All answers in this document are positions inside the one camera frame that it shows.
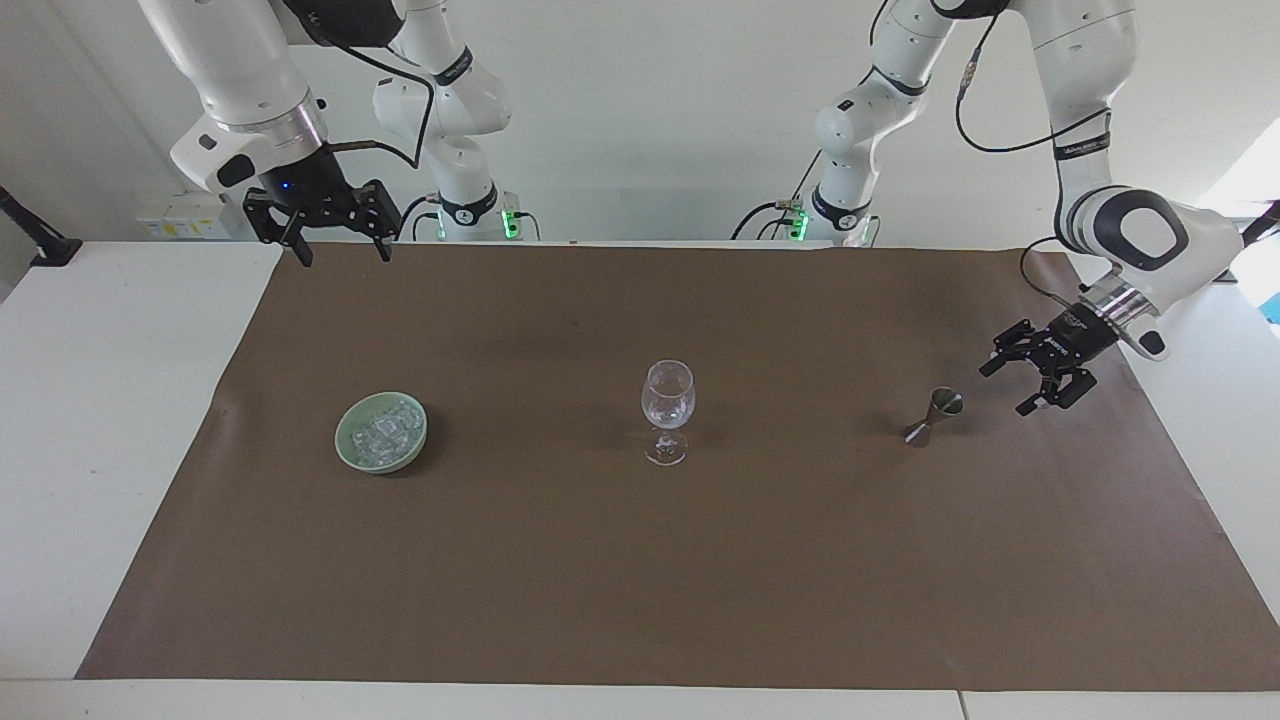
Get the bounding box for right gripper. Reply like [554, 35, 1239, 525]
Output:
[243, 144, 402, 268]

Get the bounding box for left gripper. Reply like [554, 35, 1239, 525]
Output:
[979, 302, 1120, 417]

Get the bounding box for clear ice cubes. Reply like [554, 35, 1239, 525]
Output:
[352, 399, 425, 465]

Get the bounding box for clear wine glass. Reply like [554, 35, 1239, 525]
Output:
[640, 359, 697, 468]

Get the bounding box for silver metal jigger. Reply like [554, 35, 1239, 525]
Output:
[902, 386, 967, 447]

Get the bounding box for pale green ceramic bowl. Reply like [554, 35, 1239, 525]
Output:
[334, 390, 430, 476]

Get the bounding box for black stand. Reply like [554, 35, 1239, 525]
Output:
[0, 185, 84, 268]
[1240, 199, 1280, 248]

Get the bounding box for black cable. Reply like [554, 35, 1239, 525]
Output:
[954, 5, 1113, 155]
[285, 0, 437, 170]
[398, 194, 443, 242]
[1019, 236, 1089, 304]
[729, 150, 827, 242]

